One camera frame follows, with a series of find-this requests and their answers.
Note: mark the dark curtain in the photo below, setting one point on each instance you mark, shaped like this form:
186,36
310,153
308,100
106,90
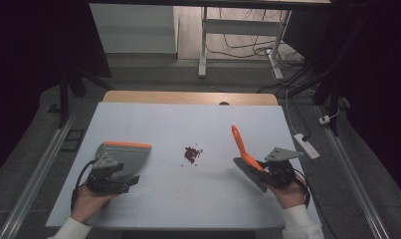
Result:
380,83
29,49

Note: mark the white cabinet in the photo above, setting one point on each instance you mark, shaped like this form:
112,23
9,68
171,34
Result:
133,28

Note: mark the white table mat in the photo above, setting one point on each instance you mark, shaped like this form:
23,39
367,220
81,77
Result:
188,199

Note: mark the white desk frame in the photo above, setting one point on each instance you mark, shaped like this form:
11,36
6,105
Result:
238,27

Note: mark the person's right hand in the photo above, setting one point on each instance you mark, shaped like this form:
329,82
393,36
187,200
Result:
289,195

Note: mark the black rectangular floor frame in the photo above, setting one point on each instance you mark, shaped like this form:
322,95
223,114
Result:
72,140

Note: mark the metal floor rail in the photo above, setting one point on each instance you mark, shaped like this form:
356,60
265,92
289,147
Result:
35,179
354,179

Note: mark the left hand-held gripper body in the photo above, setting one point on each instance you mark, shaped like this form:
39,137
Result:
103,181

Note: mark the grey dustpan with orange edge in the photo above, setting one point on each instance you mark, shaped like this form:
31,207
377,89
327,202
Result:
126,157

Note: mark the black stand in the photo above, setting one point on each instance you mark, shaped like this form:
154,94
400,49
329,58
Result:
64,96
330,96

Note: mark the person's left hand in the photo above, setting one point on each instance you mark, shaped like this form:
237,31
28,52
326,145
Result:
88,202

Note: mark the white power strip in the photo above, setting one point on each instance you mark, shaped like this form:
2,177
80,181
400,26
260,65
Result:
306,146

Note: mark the small white adapter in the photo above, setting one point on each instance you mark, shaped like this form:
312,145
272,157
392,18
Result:
324,119

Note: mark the pile of red crumbs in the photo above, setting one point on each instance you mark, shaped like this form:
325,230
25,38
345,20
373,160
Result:
192,154

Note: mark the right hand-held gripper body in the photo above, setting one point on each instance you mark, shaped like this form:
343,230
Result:
280,171

